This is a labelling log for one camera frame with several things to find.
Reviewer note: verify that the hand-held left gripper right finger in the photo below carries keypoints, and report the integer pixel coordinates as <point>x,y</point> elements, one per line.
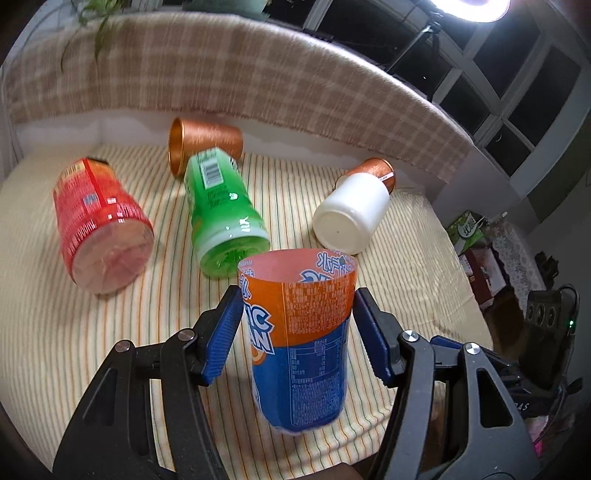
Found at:
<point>369,337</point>

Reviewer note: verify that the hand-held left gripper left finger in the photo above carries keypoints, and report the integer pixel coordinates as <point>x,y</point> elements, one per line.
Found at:
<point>224,333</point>

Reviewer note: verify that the orange and blue plastic cup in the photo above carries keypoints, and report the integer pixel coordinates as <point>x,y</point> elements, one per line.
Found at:
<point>300,323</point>

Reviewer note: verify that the small copper metal cup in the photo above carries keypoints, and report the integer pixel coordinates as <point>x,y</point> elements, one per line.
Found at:
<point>381,170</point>

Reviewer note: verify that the large copper metal cup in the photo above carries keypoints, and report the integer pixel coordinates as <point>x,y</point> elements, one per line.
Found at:
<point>207,136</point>

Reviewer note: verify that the lace cloth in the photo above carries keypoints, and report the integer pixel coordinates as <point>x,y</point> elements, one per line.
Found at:
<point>517,263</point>

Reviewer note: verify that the striped cloth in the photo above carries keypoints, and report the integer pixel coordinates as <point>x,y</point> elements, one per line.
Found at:
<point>152,286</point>

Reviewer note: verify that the red box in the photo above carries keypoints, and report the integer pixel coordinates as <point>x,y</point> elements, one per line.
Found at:
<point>480,277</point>

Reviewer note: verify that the green plastic bottle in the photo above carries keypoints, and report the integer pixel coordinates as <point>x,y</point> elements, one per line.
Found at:
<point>221,207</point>

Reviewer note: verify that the white plastic bottle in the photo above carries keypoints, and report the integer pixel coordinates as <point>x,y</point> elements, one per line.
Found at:
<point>351,212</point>

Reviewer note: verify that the green carton box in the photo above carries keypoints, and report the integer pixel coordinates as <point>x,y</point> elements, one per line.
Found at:
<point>464,230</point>

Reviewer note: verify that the red plastic bottle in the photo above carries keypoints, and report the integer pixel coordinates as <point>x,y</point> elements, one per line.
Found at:
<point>97,217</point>

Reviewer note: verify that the plaid beige blanket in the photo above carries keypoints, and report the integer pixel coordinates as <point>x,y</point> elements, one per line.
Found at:
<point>231,64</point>

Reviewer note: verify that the black light stand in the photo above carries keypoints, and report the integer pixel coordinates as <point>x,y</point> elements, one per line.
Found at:
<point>436,55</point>

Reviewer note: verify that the green houseplant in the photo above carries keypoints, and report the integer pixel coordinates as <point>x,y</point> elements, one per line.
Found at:
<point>99,41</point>

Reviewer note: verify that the white window frame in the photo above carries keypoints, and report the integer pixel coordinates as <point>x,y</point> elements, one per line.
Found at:
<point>545,50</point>

